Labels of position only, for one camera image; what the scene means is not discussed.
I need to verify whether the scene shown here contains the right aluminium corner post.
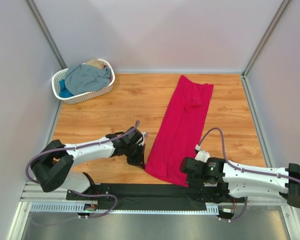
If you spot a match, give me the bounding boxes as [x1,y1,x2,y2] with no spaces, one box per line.
[241,0,292,78]

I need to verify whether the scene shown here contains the red t shirt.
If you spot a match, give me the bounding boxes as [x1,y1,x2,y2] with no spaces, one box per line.
[145,75,214,187]

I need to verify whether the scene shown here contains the grey blue shirt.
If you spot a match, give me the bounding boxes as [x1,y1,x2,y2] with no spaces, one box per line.
[64,64,112,96]

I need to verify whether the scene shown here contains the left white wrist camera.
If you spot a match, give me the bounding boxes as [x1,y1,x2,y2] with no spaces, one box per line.
[136,132,148,146]

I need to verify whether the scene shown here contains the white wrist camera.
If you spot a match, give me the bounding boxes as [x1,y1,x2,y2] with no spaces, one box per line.
[194,144,210,163]
[136,132,148,146]

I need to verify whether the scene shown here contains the beige garment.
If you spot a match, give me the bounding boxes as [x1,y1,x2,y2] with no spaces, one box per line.
[85,58,106,70]

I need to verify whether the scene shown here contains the bright blue garment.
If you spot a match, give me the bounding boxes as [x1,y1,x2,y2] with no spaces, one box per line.
[58,79,74,98]

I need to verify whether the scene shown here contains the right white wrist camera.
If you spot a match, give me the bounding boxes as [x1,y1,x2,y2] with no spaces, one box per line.
[194,144,210,163]

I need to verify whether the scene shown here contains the purple cable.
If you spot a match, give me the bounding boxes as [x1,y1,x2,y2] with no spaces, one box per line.
[196,127,300,188]
[25,120,141,185]

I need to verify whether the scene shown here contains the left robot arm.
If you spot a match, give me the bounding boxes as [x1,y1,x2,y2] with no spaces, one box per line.
[29,127,147,196]

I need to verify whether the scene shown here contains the aluminium corner post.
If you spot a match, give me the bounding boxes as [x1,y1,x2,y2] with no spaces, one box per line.
[241,0,292,78]
[25,0,67,69]

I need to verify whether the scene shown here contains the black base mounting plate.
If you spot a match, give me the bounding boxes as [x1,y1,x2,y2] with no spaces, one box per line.
[66,182,248,211]

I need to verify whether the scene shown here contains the aluminium frame rail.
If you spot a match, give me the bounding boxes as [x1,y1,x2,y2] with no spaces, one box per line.
[240,74,273,167]

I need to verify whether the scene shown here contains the left aluminium corner post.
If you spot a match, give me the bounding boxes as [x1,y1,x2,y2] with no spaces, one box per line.
[25,0,67,69]

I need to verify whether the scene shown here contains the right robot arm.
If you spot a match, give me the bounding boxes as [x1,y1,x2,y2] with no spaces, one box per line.
[180,157,300,209]

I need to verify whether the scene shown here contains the white plastic laundry basket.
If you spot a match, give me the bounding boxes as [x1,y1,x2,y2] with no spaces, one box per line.
[51,59,116,105]

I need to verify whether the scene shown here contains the slotted grey cable duct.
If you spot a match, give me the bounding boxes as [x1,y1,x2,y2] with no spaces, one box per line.
[30,202,235,215]

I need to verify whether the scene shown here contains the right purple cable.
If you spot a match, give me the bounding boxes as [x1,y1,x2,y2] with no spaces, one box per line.
[196,127,300,188]

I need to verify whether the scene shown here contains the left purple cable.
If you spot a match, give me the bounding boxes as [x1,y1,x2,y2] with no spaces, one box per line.
[25,120,141,185]

